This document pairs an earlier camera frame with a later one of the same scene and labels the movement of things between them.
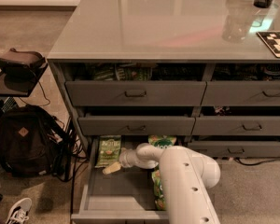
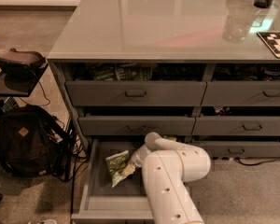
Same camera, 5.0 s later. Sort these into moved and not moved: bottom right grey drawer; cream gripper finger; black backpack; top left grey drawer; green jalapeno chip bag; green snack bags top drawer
Moved: cream gripper finger; green jalapeno chip bag
Not moved: black backpack; bottom right grey drawer; green snack bags top drawer; top left grey drawer
